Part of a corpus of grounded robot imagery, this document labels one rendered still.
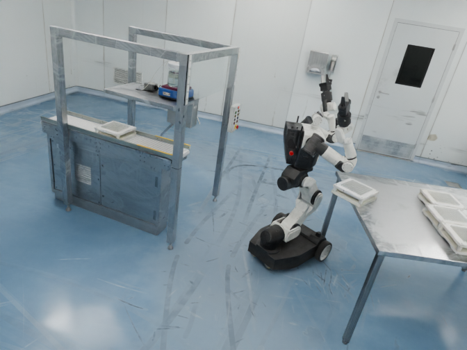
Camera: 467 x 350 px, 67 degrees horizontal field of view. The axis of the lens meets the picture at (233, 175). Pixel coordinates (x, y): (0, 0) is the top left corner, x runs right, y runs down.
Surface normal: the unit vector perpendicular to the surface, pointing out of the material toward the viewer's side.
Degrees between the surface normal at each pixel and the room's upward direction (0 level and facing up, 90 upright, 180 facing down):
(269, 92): 90
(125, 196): 90
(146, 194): 90
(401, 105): 90
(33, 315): 0
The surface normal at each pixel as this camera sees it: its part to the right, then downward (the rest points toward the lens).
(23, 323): 0.14, -0.89
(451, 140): -0.22, 0.40
